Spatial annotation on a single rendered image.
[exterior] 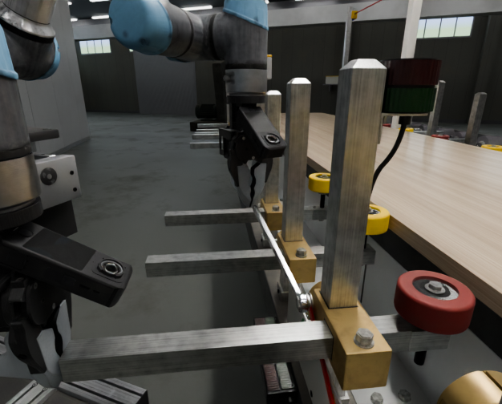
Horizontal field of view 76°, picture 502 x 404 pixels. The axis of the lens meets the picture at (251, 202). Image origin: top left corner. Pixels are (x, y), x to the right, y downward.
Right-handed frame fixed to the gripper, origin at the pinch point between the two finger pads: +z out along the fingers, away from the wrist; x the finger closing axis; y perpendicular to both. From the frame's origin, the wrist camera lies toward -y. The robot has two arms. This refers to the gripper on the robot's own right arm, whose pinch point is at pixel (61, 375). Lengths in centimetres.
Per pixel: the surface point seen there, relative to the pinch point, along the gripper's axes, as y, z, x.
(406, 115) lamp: -36.9, -27.2, -2.3
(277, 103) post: -33, -26, -52
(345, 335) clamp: -30.9, -4.5, 2.4
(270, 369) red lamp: -25.2, 12.4, -9.8
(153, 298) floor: 20, 83, -131
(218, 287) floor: -17, 83, -138
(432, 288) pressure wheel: -41.8, -8.2, 0.4
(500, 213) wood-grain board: -71, -8, -22
